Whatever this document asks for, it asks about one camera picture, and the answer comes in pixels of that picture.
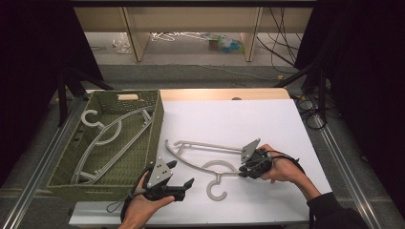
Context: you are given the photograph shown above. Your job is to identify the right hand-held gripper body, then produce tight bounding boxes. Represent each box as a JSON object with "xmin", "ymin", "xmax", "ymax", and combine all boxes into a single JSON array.
[{"xmin": 239, "ymin": 137, "xmax": 273, "ymax": 179}]

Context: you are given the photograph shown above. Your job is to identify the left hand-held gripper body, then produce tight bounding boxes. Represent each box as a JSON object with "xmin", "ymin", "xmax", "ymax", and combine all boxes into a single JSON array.
[{"xmin": 142, "ymin": 156, "xmax": 187, "ymax": 202}]

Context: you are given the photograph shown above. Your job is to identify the grey plastic clothes hanger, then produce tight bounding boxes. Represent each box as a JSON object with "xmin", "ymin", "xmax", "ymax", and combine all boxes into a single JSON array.
[
  {"xmin": 70, "ymin": 106, "xmax": 155, "ymax": 186},
  {"xmin": 164, "ymin": 138, "xmax": 256, "ymax": 202}
]

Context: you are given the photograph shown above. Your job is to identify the green woven basket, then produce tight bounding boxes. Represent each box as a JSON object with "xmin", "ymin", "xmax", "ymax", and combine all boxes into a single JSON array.
[{"xmin": 47, "ymin": 90, "xmax": 165, "ymax": 202}]

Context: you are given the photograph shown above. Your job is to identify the person's right hand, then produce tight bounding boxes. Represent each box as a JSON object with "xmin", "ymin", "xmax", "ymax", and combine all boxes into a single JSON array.
[{"xmin": 258, "ymin": 143, "xmax": 308, "ymax": 194}]

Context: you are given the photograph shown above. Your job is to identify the person's left hand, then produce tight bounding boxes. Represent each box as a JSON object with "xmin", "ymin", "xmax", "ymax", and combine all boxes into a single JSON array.
[{"xmin": 117, "ymin": 171, "xmax": 177, "ymax": 229}]

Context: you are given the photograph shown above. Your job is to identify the white board sheet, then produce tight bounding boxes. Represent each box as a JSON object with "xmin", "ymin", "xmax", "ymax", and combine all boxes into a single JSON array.
[{"xmin": 68, "ymin": 98, "xmax": 333, "ymax": 227}]

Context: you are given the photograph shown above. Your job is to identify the light wooden table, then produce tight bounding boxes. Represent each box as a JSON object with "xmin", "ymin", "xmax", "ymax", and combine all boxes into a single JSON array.
[{"xmin": 159, "ymin": 88, "xmax": 291, "ymax": 102}]

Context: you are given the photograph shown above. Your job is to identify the black metal stand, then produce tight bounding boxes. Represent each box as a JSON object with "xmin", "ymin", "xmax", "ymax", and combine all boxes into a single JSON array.
[
  {"xmin": 56, "ymin": 66, "xmax": 115, "ymax": 128},
  {"xmin": 273, "ymin": 60, "xmax": 330, "ymax": 124}
]

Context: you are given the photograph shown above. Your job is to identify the colourful plastic clutter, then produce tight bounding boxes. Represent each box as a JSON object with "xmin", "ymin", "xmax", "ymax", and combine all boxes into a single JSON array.
[{"xmin": 207, "ymin": 33, "xmax": 245, "ymax": 54}]

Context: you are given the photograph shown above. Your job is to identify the clear plastic bag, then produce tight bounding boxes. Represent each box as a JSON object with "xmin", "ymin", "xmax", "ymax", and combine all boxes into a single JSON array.
[{"xmin": 112, "ymin": 32, "xmax": 134, "ymax": 54}]

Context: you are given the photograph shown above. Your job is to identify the dark curtain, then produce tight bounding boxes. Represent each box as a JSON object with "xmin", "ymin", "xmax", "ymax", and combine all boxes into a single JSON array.
[
  {"xmin": 0, "ymin": 0, "xmax": 105, "ymax": 189},
  {"xmin": 294, "ymin": 0, "xmax": 405, "ymax": 220}
]

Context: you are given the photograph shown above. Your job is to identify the beige wooden desk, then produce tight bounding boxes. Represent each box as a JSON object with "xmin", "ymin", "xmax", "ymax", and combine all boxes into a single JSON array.
[{"xmin": 75, "ymin": 6, "xmax": 314, "ymax": 63}]

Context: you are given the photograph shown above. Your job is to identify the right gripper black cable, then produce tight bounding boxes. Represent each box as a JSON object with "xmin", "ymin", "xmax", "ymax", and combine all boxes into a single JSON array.
[{"xmin": 270, "ymin": 150, "xmax": 308, "ymax": 176}]

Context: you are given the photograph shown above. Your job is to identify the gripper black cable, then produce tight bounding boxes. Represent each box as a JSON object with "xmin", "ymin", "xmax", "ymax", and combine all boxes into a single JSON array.
[
  {"xmin": 105, "ymin": 188, "xmax": 146, "ymax": 215},
  {"xmin": 270, "ymin": 150, "xmax": 308, "ymax": 176}
]

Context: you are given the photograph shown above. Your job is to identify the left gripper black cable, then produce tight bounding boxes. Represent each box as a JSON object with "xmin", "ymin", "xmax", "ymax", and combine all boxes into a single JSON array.
[{"xmin": 105, "ymin": 188, "xmax": 146, "ymax": 215}]

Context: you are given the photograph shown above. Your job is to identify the coiled black floor cables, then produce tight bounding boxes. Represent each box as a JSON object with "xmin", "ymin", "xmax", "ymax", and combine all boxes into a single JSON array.
[{"xmin": 293, "ymin": 94, "xmax": 329, "ymax": 131}]

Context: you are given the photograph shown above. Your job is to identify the thin floor cable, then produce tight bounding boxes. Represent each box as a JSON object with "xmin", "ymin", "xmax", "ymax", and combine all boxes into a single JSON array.
[{"xmin": 200, "ymin": 64, "xmax": 270, "ymax": 81}]

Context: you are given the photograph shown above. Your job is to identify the aluminium rail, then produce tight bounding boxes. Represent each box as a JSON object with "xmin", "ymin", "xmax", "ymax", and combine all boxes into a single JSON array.
[
  {"xmin": 0, "ymin": 94, "xmax": 88, "ymax": 229},
  {"xmin": 313, "ymin": 114, "xmax": 383, "ymax": 229}
]

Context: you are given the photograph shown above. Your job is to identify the hanging black cables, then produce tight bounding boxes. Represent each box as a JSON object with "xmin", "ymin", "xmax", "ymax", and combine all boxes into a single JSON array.
[{"xmin": 256, "ymin": 7, "xmax": 304, "ymax": 67}]

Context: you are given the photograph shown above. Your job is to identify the white wire hangers pile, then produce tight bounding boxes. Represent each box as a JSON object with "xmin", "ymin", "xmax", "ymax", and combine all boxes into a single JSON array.
[{"xmin": 150, "ymin": 31, "xmax": 209, "ymax": 43}]

